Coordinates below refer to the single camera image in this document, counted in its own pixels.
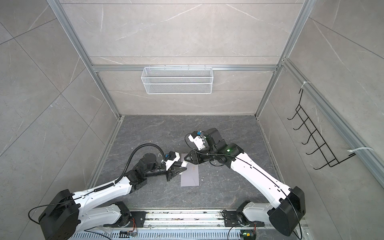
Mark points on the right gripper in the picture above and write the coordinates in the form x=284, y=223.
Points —
x=196, y=158

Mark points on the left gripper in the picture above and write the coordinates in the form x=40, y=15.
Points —
x=173, y=171

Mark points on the grey purple envelope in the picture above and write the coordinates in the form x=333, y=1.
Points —
x=190, y=177

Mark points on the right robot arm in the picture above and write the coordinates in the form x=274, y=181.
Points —
x=286, y=206

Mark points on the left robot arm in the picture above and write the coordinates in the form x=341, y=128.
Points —
x=70, y=213

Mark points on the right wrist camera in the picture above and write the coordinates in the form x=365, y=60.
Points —
x=198, y=140

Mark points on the aluminium rail frame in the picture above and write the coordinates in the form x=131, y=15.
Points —
x=158, y=219

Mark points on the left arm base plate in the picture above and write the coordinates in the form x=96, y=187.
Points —
x=138, y=218

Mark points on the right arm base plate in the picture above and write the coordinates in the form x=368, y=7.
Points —
x=230, y=218

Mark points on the white vented cable duct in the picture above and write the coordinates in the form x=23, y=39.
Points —
x=160, y=235

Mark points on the black wire hook rack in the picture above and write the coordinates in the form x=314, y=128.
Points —
x=316, y=137

